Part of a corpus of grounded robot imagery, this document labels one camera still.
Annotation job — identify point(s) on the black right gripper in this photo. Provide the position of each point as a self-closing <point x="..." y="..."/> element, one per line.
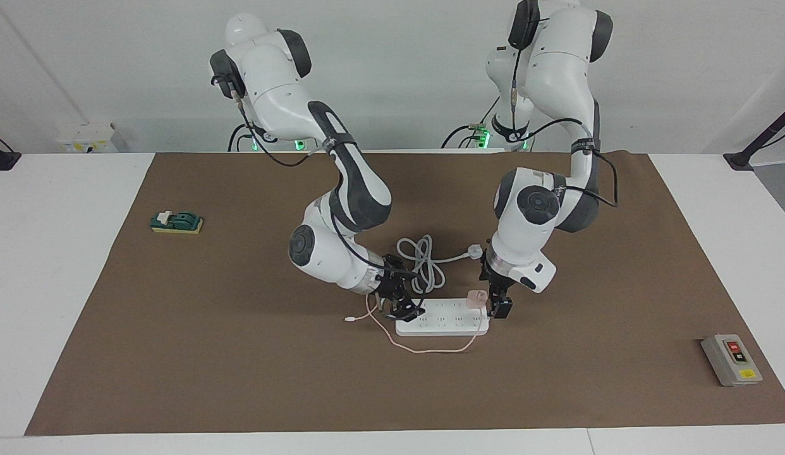
<point x="392" y="281"/>

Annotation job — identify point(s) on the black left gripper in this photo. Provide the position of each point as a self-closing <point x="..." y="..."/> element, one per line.
<point x="495" y="283"/>

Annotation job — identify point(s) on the pink charger adapter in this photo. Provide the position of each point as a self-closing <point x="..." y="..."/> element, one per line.
<point x="475" y="299"/>

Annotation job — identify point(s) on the white power strip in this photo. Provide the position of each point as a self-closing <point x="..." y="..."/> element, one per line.
<point x="443" y="322"/>

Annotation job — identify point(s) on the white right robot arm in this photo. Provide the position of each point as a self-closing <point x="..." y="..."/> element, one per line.
<point x="272" y="82"/>

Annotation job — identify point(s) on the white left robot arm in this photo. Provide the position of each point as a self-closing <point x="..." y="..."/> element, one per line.
<point x="557" y="63"/>

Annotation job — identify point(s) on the brown table mat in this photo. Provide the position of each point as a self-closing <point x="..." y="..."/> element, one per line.
<point x="241" y="347"/>

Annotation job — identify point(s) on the grey push button box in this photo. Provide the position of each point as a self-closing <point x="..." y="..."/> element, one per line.
<point x="729" y="363"/>

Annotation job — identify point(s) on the white box yellow labels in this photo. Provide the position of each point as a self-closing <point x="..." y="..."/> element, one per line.
<point x="86" y="138"/>

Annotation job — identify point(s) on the green knife switch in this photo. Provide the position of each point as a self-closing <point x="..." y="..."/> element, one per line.
<point x="177" y="222"/>

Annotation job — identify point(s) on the black clamp mount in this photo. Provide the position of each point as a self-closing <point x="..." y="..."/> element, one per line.
<point x="0" y="159"/>

